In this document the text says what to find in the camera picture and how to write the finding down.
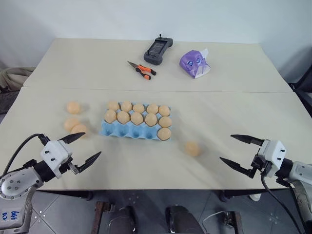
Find dark rounded shape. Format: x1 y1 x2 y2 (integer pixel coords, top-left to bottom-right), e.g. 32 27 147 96
165 205 206 234
110 205 137 234

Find brown wooden frame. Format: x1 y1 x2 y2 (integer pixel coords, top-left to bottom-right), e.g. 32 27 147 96
93 200 116 234

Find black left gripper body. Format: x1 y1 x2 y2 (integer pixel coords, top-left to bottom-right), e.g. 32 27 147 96
59 155 83 175

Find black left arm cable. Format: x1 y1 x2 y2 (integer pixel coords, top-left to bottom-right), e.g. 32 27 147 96
0 133 51 178

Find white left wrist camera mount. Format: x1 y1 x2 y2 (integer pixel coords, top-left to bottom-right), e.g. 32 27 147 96
39 140 73 179

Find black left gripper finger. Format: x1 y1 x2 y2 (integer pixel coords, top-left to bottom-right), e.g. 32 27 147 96
76 151 102 175
58 132 86 145

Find beige cloth bag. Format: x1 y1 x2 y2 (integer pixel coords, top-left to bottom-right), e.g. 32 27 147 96
0 66 35 115

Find blue egg tray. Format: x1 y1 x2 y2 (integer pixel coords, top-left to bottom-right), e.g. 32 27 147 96
98 104 173 142

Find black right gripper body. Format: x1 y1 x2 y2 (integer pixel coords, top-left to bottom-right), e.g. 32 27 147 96
250 153 269 175

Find black chair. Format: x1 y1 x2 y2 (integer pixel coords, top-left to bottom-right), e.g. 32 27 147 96
288 70 312 118

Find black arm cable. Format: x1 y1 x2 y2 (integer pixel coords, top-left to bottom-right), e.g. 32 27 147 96
0 133 51 178
260 172 304 234

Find purple tissue pack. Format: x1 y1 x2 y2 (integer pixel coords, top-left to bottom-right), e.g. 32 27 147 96
179 48 211 79

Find grey handheld remote controller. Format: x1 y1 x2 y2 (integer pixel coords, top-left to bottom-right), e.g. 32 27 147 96
143 34 174 66

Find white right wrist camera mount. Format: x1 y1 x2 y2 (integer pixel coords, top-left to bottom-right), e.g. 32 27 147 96
257 139 286 177

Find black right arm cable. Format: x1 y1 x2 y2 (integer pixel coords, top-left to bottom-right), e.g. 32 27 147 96
260 172 304 234

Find orange black pliers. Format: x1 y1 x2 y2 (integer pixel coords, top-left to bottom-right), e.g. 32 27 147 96
127 60 157 80

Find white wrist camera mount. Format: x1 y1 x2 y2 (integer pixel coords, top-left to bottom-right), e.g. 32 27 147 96
257 139 286 177
39 140 73 179

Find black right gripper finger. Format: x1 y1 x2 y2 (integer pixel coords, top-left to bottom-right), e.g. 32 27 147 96
230 134 264 147
219 156 256 180

